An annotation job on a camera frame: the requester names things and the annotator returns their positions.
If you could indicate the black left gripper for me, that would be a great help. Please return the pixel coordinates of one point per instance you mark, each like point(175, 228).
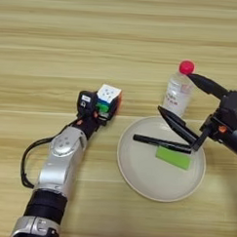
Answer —
point(87, 127)

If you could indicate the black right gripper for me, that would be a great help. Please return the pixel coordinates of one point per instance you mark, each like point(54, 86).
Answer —
point(231, 141)

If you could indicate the colourful puzzle cube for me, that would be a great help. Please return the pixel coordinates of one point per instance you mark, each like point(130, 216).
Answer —
point(108, 92)

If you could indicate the clear bottle with red cap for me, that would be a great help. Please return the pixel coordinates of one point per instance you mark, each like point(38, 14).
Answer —
point(176, 93)

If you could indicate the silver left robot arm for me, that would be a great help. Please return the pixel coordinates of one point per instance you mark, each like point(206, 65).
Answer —
point(59, 166)

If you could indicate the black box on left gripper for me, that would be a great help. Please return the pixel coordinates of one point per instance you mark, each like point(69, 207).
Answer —
point(87, 102)

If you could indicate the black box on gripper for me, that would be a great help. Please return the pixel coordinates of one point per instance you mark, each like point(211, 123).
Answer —
point(230, 105)
point(87, 102)

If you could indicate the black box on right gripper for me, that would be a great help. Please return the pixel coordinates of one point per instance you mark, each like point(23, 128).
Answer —
point(230, 105)

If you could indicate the black marker pen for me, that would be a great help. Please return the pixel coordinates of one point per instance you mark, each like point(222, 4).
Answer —
point(148, 140)

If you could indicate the green rectangular block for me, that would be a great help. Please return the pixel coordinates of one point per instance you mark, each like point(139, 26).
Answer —
point(174, 157)

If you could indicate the round beige plate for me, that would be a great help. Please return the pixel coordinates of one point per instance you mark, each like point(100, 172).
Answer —
point(153, 183)

